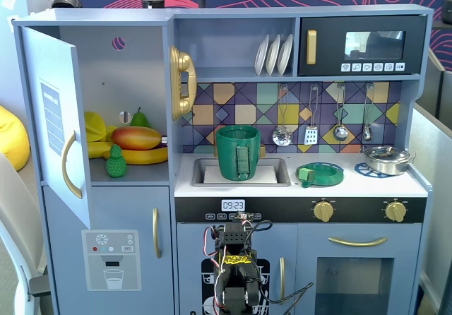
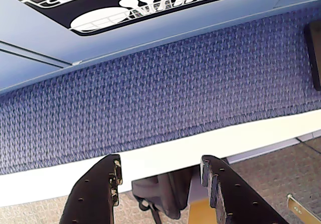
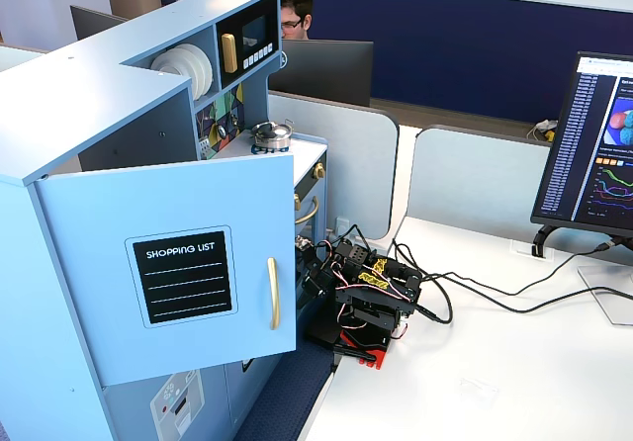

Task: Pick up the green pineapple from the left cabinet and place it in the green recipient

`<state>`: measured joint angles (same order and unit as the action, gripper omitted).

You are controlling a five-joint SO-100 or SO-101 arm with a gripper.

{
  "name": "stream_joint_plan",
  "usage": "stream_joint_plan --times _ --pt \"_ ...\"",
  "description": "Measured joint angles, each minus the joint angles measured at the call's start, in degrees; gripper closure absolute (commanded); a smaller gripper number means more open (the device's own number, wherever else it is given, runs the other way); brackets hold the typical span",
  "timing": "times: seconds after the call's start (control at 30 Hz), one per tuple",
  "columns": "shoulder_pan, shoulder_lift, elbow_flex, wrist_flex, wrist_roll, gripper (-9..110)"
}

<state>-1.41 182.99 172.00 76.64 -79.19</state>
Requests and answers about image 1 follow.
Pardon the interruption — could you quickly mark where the red yellow toy mango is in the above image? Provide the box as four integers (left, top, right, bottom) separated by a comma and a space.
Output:
111, 126, 163, 150

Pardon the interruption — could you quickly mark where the metal ladle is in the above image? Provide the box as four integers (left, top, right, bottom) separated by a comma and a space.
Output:
333, 83, 349, 142

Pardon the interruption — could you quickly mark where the gold dishwasher door handle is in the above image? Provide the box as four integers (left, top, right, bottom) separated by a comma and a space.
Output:
279, 256, 286, 305

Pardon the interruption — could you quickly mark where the blue toy kitchen unit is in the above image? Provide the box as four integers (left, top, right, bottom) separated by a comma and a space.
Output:
12, 4, 434, 315

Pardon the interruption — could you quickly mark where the gold microwave handle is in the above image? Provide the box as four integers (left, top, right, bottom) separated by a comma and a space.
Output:
305, 29, 318, 66

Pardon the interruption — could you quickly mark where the blue cabinet door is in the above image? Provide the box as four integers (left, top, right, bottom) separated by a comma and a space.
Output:
20, 26, 92, 230

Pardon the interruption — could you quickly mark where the yellow toy banana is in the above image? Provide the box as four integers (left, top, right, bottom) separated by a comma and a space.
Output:
102, 147, 169, 165

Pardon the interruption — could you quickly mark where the black toy microwave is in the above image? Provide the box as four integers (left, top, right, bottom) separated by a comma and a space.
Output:
298, 15, 428, 78

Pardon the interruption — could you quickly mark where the gold fridge door handle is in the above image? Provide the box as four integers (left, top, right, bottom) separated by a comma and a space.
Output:
152, 208, 162, 259

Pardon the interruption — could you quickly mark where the white toy plate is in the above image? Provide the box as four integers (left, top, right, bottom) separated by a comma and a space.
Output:
276, 34, 294, 76
254, 34, 271, 76
265, 34, 283, 76

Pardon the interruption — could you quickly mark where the green toy pear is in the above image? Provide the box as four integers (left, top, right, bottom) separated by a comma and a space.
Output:
129, 107, 149, 129

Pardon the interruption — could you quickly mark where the gold stove knob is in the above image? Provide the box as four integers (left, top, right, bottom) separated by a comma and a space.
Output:
313, 201, 335, 222
384, 201, 407, 222

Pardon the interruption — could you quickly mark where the gold toy telephone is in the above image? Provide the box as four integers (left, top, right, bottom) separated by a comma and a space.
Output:
169, 44, 198, 121

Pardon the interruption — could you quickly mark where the steel toy pot with lid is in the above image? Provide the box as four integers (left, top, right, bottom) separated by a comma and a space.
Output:
359, 145, 416, 177

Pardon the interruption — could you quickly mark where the yellow beanbag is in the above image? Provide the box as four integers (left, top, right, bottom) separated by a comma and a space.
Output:
0, 105, 31, 172

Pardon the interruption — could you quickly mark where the black round device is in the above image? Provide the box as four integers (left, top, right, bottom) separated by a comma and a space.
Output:
51, 0, 83, 9

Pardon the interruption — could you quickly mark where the gold oven handle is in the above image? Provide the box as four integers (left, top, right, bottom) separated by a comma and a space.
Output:
328, 236, 388, 248

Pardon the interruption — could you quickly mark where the blue round trivet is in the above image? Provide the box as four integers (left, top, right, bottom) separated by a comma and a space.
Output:
354, 162, 400, 179

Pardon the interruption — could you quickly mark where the metal slotted spatula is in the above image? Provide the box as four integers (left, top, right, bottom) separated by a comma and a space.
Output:
304, 84, 319, 145

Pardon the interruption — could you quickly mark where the metal skimmer spoon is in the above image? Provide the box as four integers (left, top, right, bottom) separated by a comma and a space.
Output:
272, 84, 294, 147

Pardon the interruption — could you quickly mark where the white office chair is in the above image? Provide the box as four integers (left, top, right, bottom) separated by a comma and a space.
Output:
0, 150, 54, 315

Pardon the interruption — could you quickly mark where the grey toy sink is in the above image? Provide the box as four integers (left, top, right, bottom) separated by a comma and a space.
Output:
191, 157, 292, 188

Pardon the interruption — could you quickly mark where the green printed cup container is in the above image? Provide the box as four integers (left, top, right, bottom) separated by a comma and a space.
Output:
215, 125, 263, 182

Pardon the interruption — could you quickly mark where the green toy pineapple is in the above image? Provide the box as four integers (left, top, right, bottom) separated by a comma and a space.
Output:
106, 144, 127, 179

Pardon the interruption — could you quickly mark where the green round lid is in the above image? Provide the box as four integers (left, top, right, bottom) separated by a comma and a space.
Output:
295, 162, 345, 189

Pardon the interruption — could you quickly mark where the gold cabinet door handle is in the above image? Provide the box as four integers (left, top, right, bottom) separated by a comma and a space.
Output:
61, 130, 83, 199

